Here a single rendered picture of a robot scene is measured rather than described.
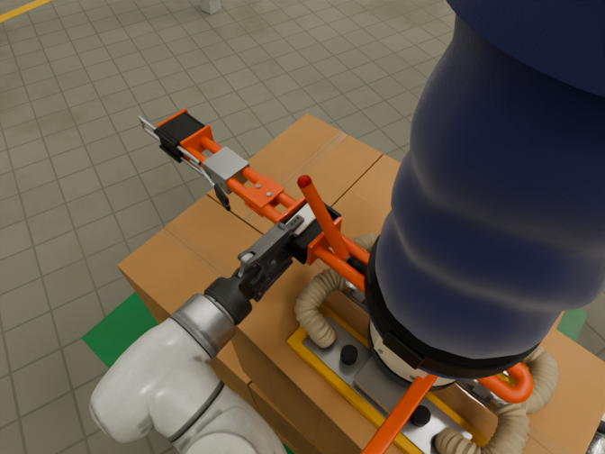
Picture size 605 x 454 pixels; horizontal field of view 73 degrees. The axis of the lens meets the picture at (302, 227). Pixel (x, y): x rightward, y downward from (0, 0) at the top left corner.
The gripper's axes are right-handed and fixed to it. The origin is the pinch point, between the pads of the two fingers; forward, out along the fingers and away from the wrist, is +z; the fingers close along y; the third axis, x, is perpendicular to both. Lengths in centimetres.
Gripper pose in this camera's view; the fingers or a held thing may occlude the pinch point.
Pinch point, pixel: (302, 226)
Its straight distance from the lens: 72.1
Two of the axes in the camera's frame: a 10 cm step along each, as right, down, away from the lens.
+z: 6.4, -6.3, 4.4
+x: 7.7, 5.2, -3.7
